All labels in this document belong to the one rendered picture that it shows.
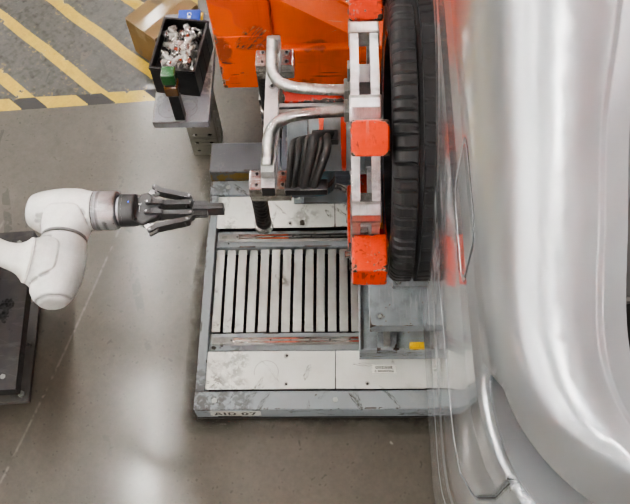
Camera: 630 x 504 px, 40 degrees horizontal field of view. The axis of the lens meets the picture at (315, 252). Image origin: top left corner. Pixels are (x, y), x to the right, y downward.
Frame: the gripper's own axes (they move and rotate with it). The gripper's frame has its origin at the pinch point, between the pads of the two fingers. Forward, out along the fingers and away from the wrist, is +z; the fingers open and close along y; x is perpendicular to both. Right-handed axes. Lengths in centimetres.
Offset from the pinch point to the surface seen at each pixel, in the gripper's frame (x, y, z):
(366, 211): 13.7, 9.4, 35.5
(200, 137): -73, -73, -19
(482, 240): 74, 50, 48
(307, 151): 21.0, -0.7, 23.5
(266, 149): 18.2, -3.4, 14.7
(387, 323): -61, 2, 42
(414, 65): 34, -11, 45
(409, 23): 34, -22, 45
